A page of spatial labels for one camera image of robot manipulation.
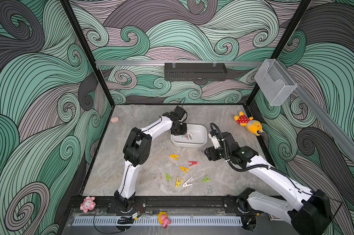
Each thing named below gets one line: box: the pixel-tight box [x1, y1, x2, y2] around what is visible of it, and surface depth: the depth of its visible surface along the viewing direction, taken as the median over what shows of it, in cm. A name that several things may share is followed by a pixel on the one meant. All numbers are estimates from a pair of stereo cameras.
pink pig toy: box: [79, 195, 96, 214], surface depth 73 cm
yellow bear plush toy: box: [233, 111, 265, 137], surface depth 102 cm
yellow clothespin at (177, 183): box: [175, 176, 184, 188], surface depth 81 cm
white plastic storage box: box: [170, 123, 208, 148], surface depth 100 cm
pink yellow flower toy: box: [157, 211, 172, 229], surface depth 69 cm
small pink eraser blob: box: [110, 116, 120, 123], surface depth 111 cm
